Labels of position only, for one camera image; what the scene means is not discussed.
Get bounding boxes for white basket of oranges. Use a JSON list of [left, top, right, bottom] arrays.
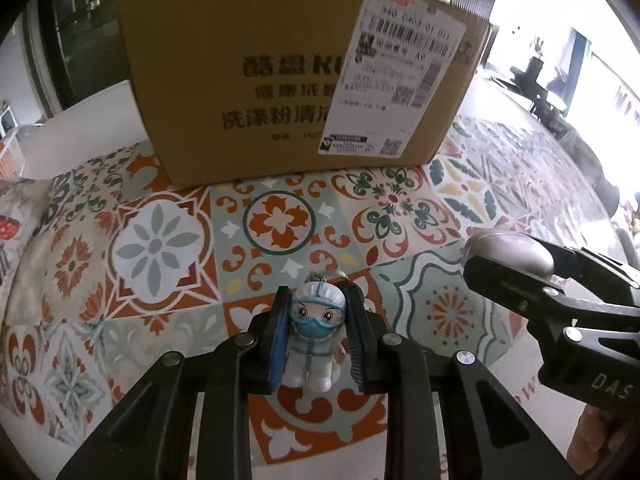
[[0, 128, 26, 179]]

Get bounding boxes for patterned tile table mat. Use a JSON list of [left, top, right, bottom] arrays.
[[1, 116, 623, 479]]

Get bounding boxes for dark glass cabinet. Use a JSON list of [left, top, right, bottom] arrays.
[[22, 0, 131, 118]]

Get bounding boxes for patterned tissue pouch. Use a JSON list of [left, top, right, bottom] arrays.
[[0, 178, 52, 310]]

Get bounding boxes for person's right hand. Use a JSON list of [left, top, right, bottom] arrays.
[[566, 405, 628, 474]]

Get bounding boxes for brown cardboard box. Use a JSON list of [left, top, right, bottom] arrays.
[[119, 0, 489, 188]]

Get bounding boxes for white medic figurine keychain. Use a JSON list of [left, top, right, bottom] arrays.
[[282, 273, 347, 393]]

